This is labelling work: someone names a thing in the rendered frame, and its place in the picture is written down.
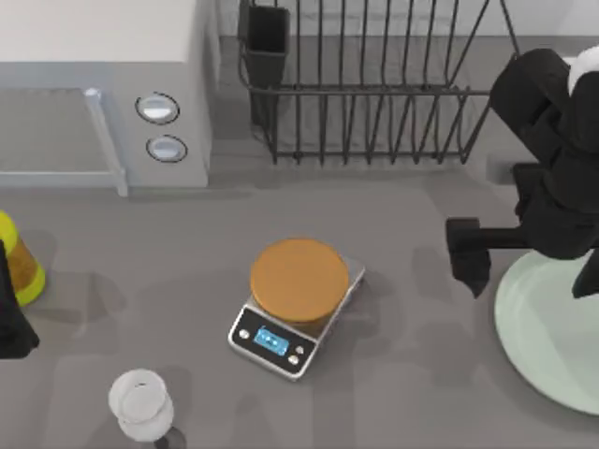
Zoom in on pale green plate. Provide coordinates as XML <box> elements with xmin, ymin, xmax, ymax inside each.
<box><xmin>494</xmin><ymin>246</ymin><xmax>599</xmax><ymax>418</ymax></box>

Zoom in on orange round disc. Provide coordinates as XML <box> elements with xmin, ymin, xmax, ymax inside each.
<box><xmin>249</xmin><ymin>238</ymin><xmax>351</xmax><ymax>329</ymax></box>

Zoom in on silver kitchen scale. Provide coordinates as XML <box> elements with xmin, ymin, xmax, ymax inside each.
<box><xmin>227</xmin><ymin>254</ymin><xmax>367</xmax><ymax>382</ymax></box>

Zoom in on black cutlery holder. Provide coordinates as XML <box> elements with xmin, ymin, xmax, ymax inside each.
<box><xmin>237</xmin><ymin>3</ymin><xmax>291</xmax><ymax>128</ymax></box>

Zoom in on pale microwave oven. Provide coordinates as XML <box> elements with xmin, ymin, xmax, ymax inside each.
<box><xmin>0</xmin><ymin>0</ymin><xmax>222</xmax><ymax>197</ymax></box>

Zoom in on round silver microwave knob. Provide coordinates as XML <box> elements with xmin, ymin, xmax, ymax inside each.
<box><xmin>134</xmin><ymin>92</ymin><xmax>182</xmax><ymax>126</ymax></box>
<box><xmin>145</xmin><ymin>134</ymin><xmax>189</xmax><ymax>165</ymax></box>

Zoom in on glass microwave door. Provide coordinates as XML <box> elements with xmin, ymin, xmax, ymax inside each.
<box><xmin>0</xmin><ymin>86</ymin><xmax>128</xmax><ymax>197</ymax></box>

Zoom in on yellow bottle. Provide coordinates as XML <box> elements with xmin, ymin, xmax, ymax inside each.
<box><xmin>0</xmin><ymin>210</ymin><xmax>47</xmax><ymax>308</ymax></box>

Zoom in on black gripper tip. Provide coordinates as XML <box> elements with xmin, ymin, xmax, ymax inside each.
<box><xmin>0</xmin><ymin>238</ymin><xmax>41</xmax><ymax>362</ymax></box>

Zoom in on black wire dish rack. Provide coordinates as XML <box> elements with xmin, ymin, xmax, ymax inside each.
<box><xmin>236</xmin><ymin>0</ymin><xmax>521</xmax><ymax>167</ymax></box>

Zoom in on pale microwave door handle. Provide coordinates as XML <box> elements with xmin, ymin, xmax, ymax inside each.
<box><xmin>83</xmin><ymin>87</ymin><xmax>129</xmax><ymax>197</ymax></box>

